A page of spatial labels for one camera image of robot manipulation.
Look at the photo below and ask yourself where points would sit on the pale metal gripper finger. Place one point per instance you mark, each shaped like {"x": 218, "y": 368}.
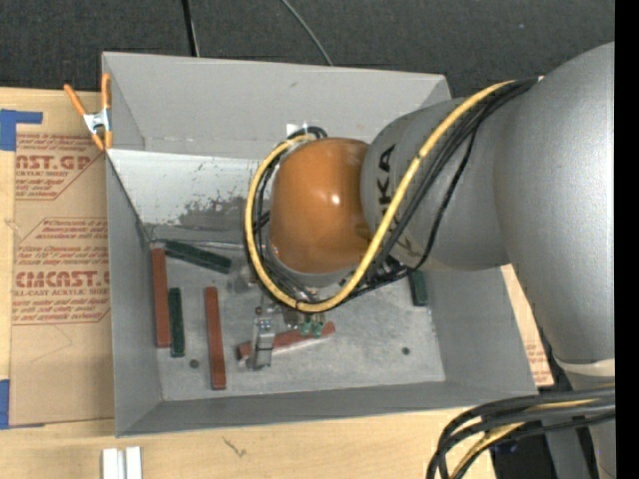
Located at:
{"x": 263, "y": 347}

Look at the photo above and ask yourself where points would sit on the red-brown block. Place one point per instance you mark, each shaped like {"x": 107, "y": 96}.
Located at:
{"x": 294, "y": 338}
{"x": 215, "y": 339}
{"x": 160, "y": 297}

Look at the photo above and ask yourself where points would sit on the grey metal bin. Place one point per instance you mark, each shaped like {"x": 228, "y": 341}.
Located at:
{"x": 349, "y": 357}

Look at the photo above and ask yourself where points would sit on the dark green flat block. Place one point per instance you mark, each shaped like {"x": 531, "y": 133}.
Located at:
{"x": 176, "y": 322}
{"x": 199, "y": 256}
{"x": 419, "y": 288}

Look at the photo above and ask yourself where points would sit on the brown cardboard board, red print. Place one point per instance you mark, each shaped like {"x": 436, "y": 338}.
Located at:
{"x": 60, "y": 267}

